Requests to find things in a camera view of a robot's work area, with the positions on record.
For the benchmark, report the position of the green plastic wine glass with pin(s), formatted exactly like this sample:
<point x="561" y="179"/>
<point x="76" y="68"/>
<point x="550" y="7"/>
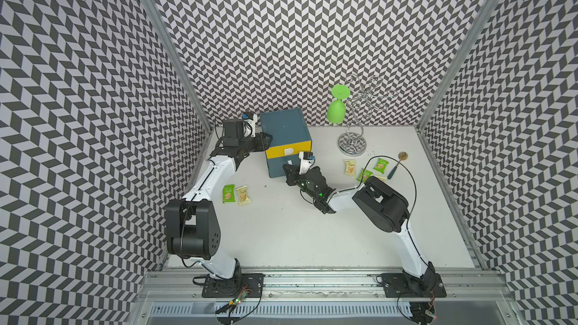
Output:
<point x="337" y="109"/>

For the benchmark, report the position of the right base wiring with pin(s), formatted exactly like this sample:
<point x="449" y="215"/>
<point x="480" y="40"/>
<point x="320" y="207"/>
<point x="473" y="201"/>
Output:
<point x="420" y="309"/>

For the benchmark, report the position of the yellow-green cookie packet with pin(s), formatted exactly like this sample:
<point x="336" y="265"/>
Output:
<point x="350" y="167"/>
<point x="242" y="195"/>

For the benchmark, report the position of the base wiring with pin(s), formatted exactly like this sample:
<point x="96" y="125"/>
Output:
<point x="420" y="309"/>
<point x="235" y="304"/>

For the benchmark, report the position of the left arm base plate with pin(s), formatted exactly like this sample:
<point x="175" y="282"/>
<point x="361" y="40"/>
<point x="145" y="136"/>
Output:
<point x="252" y="283"/>

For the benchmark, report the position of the left base wiring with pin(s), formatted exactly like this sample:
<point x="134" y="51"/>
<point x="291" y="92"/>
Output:
<point x="235" y="304"/>

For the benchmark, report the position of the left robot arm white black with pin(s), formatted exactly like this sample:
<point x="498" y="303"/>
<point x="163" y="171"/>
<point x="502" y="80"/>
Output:
<point x="192" y="230"/>

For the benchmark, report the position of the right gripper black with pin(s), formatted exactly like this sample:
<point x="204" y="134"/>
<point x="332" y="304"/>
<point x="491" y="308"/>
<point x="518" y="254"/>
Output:
<point x="292" y="174"/>

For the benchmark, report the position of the green cookie packet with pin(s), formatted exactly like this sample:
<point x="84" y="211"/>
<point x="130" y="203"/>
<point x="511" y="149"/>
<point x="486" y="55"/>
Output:
<point x="364" y="175"/>
<point x="381" y="165"/>
<point x="228" y="194"/>

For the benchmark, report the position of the wooden spoon teal handle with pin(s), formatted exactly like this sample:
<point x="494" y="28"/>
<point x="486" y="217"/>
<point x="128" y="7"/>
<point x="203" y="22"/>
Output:
<point x="402" y="156"/>

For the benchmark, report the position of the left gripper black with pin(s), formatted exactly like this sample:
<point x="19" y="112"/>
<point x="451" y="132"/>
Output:
<point x="263" y="144"/>

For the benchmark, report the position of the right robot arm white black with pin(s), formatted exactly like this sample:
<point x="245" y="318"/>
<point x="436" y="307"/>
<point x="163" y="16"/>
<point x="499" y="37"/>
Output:
<point x="387" y="209"/>

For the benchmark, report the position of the yellow top drawer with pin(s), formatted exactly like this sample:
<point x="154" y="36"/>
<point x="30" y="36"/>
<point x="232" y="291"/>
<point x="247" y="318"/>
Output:
<point x="283" y="150"/>

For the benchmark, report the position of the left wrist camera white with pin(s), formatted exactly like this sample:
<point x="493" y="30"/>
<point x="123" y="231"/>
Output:
<point x="249" y="120"/>

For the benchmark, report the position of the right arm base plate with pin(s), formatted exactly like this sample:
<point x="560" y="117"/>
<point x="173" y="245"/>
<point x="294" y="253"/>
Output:
<point x="403" y="285"/>

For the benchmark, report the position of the teal drawer cabinet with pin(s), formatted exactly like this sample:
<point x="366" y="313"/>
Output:
<point x="285" y="127"/>

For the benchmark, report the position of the chrome wire glass rack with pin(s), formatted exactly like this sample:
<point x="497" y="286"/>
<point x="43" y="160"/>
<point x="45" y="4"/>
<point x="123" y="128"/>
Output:
<point x="368" y="96"/>

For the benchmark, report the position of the aluminium front rail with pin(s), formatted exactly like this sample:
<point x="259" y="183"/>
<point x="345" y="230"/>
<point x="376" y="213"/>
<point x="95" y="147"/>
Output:
<point x="345" y="284"/>

